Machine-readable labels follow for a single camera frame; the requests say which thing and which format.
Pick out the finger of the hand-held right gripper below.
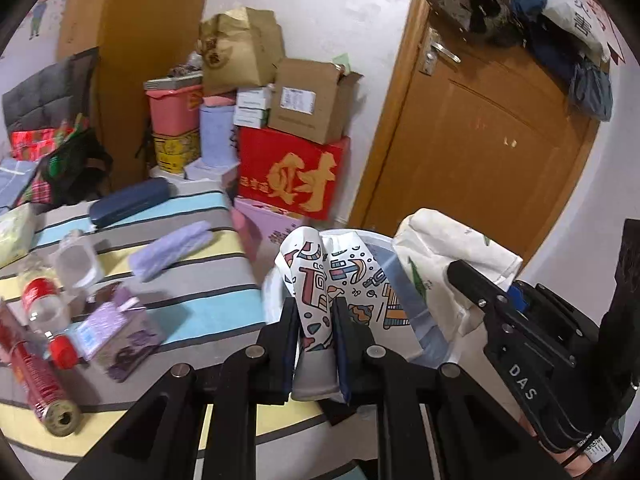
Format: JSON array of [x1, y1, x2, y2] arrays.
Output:
[[446, 260, 511, 313]]

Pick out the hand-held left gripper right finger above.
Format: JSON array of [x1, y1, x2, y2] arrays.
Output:
[[332, 297, 573, 480]]

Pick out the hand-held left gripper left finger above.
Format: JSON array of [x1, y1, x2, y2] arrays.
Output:
[[65, 297, 301, 480]]

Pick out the white bag with green print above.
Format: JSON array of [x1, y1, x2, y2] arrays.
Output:
[[391, 207, 524, 337]]

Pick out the white colourful-print packet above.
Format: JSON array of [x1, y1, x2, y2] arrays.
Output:
[[275, 226, 417, 402]]

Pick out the person's right forearm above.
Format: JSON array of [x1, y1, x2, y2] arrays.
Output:
[[520, 220, 640, 477]]

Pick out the striped bed sheet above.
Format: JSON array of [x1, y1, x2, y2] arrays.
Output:
[[0, 190, 331, 461]]

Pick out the pink flower-print box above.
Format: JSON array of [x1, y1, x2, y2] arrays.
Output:
[[231, 197, 307, 262]]

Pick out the wooden door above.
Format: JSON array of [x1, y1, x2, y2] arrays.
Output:
[[348, 0, 603, 267]]

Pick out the lilac knitted cloth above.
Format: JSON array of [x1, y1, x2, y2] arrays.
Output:
[[128, 220, 214, 284]]

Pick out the purple carton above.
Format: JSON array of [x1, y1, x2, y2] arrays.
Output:
[[74, 285, 166, 384]]

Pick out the red box with gold print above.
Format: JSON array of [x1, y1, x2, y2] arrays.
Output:
[[237, 126, 351, 221]]

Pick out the flat white box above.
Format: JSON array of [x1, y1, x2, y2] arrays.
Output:
[[184, 159, 239, 184]]

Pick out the navy glasses case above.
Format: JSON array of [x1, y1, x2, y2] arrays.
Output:
[[88, 178, 171, 231]]

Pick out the blue hanging clothes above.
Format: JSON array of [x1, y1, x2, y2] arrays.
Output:
[[505, 0, 614, 122]]

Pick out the lilac cylindrical container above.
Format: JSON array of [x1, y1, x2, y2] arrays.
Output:
[[198, 100, 241, 169]]

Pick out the yellow printed box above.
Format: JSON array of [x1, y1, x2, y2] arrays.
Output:
[[152, 130, 202, 174]]

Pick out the clear plastic cup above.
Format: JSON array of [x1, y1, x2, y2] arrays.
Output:
[[49, 230, 104, 292]]

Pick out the open cardboard box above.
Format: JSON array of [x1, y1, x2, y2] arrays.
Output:
[[267, 57, 364, 146]]

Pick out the red cylindrical can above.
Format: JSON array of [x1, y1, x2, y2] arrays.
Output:
[[0, 300, 82, 437]]

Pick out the clear bottle with red label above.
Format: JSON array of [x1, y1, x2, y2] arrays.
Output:
[[19, 255, 77, 370]]

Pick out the stack of small white boxes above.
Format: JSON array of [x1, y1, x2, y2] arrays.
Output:
[[233, 85, 275, 129]]

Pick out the pink storage box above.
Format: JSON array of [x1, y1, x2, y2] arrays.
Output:
[[144, 77, 206, 139]]

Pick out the dark furry hanging garment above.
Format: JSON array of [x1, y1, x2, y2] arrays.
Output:
[[424, 0, 522, 49]]

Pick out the white printed hanging bag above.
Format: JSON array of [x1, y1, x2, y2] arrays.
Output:
[[539, 0, 618, 63]]

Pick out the red plaid bag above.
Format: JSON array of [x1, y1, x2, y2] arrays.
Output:
[[10, 115, 114, 207]]

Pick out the pale green tissue pack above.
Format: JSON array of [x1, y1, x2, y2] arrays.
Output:
[[0, 202, 39, 269]]

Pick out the brown paper bag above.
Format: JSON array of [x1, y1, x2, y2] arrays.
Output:
[[198, 7, 286, 96]]

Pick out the blue plaid cloth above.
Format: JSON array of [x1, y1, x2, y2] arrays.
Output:
[[0, 157, 42, 212]]

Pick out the wooden wardrobe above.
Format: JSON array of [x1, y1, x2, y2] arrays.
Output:
[[56, 0, 219, 182]]

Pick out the grey quilted cushion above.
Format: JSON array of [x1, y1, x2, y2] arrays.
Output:
[[2, 52, 99, 132]]

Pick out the metal door handle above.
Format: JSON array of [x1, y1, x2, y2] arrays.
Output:
[[419, 27, 462, 76]]

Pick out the cartoon couple wall sticker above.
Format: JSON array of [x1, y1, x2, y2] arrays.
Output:
[[27, 0, 57, 41]]

